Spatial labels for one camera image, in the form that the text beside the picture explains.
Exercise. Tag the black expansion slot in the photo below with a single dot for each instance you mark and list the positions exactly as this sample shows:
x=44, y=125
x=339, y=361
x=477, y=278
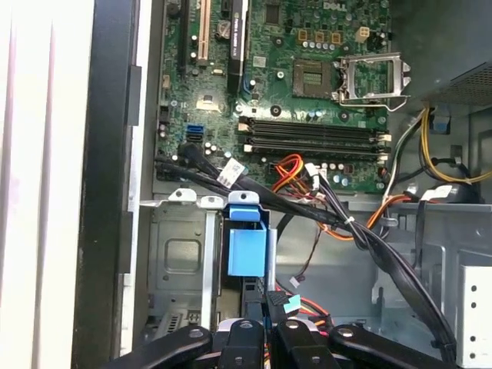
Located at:
x=183, y=38

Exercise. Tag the blue data port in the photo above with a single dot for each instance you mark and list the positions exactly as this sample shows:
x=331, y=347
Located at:
x=195, y=132

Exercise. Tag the metal socket cover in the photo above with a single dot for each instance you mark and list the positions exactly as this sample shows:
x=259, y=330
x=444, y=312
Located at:
x=373, y=57

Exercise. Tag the black graphics card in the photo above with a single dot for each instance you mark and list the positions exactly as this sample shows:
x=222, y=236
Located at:
x=237, y=46

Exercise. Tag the grey power supply unit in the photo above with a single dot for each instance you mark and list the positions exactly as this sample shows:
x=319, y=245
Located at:
x=434, y=38

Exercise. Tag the blue plastic clip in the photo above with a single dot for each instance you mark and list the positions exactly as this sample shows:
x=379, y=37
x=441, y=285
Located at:
x=441, y=121

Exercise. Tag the silver coin battery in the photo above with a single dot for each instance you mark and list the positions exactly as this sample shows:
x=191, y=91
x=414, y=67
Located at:
x=223, y=30

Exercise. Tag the black RAM slot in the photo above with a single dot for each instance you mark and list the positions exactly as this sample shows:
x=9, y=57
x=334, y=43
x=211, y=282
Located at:
x=307, y=143
x=307, y=125
x=307, y=133
x=307, y=151

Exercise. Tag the hard disk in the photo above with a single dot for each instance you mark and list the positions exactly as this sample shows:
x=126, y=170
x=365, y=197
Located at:
x=246, y=250

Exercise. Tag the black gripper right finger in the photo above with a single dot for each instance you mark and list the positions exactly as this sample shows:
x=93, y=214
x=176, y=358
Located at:
x=300, y=346

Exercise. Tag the green motherboard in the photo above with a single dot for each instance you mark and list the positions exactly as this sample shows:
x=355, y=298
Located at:
x=265, y=77

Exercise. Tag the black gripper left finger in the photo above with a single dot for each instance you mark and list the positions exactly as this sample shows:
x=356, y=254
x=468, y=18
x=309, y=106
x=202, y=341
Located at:
x=242, y=346

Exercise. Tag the silver metal disk bay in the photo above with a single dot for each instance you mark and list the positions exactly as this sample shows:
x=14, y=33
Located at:
x=180, y=250

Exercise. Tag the CPU socket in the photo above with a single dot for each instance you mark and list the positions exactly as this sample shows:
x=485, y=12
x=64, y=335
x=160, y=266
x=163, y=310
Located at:
x=311, y=78

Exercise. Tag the grey metal drive cage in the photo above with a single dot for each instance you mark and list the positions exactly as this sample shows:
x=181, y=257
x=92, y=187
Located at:
x=442, y=238

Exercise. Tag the tan expansion slot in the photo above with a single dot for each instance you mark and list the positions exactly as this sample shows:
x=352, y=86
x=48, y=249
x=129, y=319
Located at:
x=203, y=30

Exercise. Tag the black open PC case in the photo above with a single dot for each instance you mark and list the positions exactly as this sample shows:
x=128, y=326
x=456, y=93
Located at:
x=107, y=153

